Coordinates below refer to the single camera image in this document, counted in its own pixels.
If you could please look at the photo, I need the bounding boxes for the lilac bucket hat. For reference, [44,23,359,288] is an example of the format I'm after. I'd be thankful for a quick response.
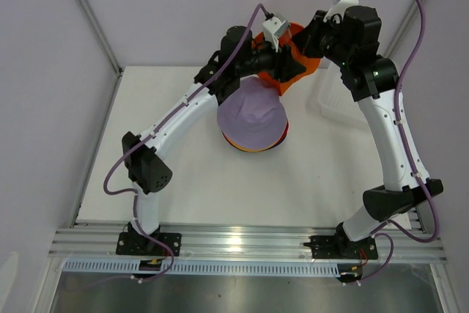
[216,76,288,149]

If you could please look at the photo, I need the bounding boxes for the white plastic basket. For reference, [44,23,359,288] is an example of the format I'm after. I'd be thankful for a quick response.
[311,66,369,130]

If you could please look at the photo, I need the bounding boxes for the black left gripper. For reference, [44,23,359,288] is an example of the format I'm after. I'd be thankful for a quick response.
[236,35,306,84]

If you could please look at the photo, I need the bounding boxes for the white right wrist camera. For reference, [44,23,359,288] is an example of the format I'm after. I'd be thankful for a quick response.
[324,0,359,22]

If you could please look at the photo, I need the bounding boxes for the red bucket hat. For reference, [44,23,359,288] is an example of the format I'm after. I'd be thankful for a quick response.
[270,120,289,149]

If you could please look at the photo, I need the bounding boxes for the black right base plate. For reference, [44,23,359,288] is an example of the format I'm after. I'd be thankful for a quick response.
[303,234,378,260]

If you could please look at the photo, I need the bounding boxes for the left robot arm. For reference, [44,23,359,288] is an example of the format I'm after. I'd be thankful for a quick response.
[120,23,319,255]

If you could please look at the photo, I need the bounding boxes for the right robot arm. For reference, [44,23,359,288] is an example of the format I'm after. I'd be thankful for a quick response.
[292,5,443,259]

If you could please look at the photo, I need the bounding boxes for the yellow bucket hat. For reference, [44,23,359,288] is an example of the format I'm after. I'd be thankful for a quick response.
[221,133,275,152]

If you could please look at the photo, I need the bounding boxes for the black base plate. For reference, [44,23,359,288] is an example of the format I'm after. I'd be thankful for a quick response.
[303,234,378,260]
[115,232,182,257]

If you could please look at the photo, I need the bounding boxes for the orange bucket hat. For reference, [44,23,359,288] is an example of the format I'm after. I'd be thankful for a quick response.
[257,22,320,96]

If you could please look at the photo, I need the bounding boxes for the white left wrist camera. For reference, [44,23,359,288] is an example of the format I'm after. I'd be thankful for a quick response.
[262,14,290,53]

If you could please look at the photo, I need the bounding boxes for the white slotted cable duct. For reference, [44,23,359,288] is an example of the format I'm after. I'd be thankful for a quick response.
[63,259,340,278]

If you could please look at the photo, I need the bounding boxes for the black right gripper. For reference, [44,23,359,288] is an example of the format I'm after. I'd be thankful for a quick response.
[291,10,353,69]

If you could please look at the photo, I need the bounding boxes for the aluminium mounting rail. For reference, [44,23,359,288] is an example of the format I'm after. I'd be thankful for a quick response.
[48,223,447,264]

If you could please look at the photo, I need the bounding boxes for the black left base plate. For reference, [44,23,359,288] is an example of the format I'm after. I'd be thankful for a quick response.
[115,232,182,257]

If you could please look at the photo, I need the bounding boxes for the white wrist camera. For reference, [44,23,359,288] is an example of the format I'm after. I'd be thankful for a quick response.
[262,14,290,53]
[324,0,359,22]

